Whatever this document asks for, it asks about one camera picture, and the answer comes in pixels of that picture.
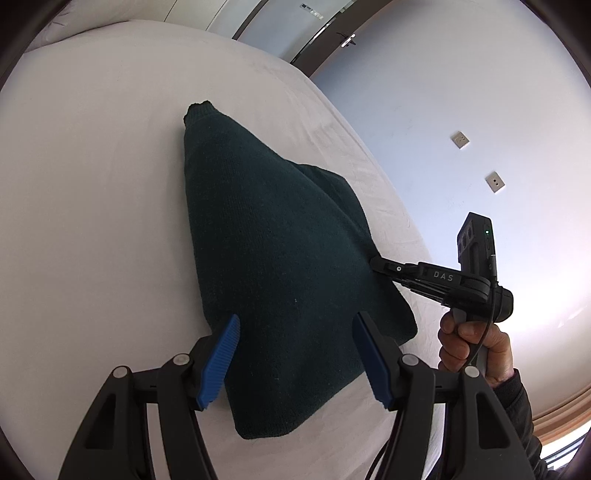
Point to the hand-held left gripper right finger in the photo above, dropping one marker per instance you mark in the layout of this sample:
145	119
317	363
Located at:
374	360

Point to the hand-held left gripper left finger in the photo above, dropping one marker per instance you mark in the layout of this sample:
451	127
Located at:
219	360

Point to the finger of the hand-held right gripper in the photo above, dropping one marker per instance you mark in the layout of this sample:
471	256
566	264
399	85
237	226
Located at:
422	290
390	266

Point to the dark green sweater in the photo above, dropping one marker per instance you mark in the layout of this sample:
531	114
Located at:
277	254

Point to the person's right forearm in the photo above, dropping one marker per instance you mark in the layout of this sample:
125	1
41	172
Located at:
526	424

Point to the person's right hand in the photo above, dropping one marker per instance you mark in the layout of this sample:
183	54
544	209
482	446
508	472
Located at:
461	344

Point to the bed with white sheet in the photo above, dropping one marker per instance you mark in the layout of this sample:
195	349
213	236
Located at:
92	184

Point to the dark brown door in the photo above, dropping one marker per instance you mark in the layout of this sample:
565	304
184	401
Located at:
364	18

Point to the white wardrobe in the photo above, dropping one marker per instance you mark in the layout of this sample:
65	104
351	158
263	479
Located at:
207	14

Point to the beige wall socket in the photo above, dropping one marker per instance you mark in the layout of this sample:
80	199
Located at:
495	182
460	140

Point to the wooden window frame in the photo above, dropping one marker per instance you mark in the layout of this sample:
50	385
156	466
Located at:
558	424

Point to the white wall control panel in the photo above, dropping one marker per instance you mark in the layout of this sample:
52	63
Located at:
311	9

